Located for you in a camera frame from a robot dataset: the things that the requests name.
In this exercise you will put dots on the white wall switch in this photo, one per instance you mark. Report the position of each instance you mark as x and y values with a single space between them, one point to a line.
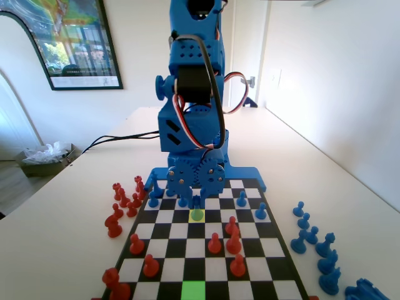
276 78

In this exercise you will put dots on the red rook chess piece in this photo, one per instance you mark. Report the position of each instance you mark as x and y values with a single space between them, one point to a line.
117 191
137 184

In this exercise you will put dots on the tall red chess piece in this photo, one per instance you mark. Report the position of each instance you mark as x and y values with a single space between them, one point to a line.
123 200
142 193

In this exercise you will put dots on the black and white chessboard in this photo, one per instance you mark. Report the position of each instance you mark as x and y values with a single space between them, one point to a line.
178 231

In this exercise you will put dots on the blue pawn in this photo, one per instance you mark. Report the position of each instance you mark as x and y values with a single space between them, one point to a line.
196 210

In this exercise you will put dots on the blue rook chess piece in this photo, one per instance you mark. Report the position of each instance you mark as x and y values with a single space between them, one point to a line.
364 292

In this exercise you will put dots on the red bishop chess piece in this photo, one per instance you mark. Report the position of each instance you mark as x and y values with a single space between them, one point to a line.
233 245

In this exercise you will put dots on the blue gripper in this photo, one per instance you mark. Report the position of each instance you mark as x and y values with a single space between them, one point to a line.
195 179

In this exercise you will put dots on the blue base plate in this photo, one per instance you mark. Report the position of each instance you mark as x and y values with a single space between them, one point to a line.
243 172

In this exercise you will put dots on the small blue object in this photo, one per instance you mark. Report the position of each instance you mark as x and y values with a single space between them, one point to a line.
251 102

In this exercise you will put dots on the blue pawn chess piece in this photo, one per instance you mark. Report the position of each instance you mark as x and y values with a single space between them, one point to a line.
241 201
260 214
299 244
298 211
169 193
153 202
303 222
182 203

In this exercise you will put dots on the brown cardboard box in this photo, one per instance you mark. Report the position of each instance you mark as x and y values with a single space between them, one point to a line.
40 168

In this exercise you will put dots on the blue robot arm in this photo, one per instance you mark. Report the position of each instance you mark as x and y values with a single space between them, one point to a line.
193 50

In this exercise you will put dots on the white door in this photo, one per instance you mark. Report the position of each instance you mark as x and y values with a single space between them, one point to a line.
253 47

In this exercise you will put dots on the clear plastic bag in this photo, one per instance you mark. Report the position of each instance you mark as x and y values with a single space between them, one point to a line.
47 153

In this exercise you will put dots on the blue king chess piece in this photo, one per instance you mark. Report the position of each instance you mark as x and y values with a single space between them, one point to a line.
155 189

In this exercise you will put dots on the dark framed wall poster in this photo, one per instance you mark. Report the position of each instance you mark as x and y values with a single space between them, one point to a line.
78 47

